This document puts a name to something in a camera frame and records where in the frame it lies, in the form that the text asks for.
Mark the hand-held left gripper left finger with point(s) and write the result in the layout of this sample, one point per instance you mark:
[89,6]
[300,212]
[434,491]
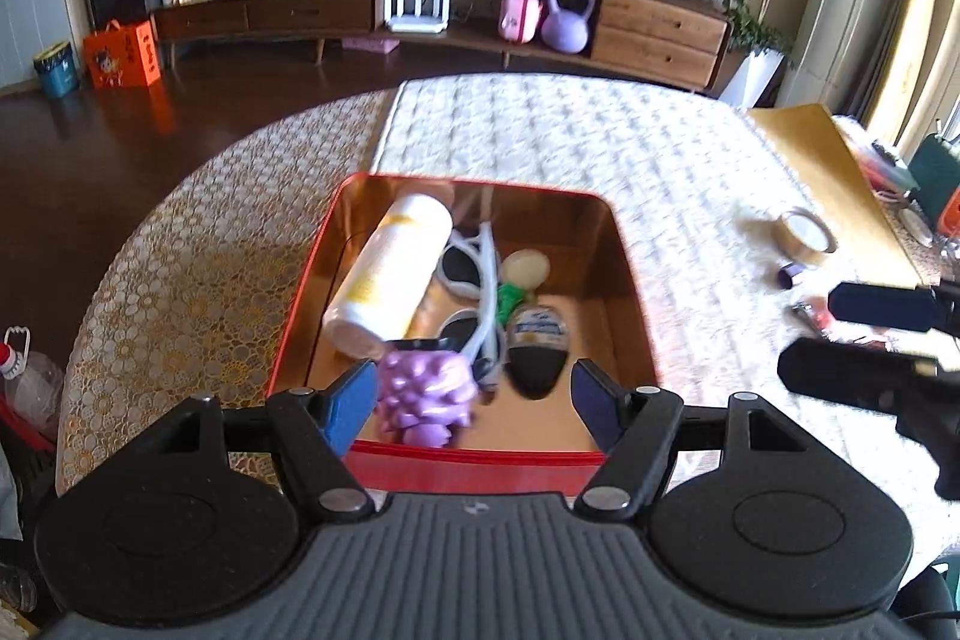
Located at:
[349,404]

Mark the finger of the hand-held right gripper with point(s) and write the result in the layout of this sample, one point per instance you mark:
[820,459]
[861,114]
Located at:
[877,306]
[840,370]

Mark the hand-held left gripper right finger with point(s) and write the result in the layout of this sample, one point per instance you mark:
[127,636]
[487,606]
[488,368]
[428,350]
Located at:
[596,404]

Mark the red snack packet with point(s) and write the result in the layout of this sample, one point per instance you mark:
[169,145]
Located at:
[817,319]

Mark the black oval brush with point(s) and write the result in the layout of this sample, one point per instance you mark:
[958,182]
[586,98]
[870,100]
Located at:
[536,370]

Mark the purple spiky toy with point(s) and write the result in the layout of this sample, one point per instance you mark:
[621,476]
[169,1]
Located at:
[427,385]

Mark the roll of packing tape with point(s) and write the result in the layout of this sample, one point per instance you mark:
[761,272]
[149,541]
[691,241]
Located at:
[806,231]

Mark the white cylindrical bottle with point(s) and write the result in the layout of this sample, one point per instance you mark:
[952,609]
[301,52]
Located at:
[390,280]

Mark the red tin box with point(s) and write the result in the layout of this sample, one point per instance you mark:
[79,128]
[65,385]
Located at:
[480,471]

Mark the small green plastic toy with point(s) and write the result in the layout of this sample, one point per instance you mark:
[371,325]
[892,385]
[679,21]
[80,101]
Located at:
[510,299]

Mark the white sunglasses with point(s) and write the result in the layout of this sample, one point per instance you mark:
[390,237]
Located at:
[459,261]

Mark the small white dish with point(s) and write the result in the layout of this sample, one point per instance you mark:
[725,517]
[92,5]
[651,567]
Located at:
[915,227]

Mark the stack of colourful folders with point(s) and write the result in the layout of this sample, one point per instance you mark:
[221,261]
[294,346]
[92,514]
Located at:
[877,160]

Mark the yellow wood-grain mat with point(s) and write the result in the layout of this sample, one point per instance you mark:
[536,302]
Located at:
[810,160]

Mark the yellow curtain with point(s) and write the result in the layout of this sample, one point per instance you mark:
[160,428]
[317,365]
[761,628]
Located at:
[922,10]

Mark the plastic water bottle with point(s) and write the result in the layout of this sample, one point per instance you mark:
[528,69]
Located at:
[34,389]

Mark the wooden TV stand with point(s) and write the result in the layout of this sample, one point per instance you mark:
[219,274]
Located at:
[660,21]

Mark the pink flat box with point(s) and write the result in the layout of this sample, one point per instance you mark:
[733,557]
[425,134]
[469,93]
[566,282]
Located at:
[371,45]

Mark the purple kettlebell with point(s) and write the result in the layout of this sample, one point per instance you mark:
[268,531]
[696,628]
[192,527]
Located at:
[566,29]

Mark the white router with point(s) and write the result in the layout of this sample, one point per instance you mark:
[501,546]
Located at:
[416,24]

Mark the pink toy suitcase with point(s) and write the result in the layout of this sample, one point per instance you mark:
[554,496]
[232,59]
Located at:
[521,14]

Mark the orange gift box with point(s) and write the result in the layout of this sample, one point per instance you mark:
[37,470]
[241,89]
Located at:
[124,59]

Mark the teal trash bin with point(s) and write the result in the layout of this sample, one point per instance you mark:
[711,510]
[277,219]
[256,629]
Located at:
[56,74]

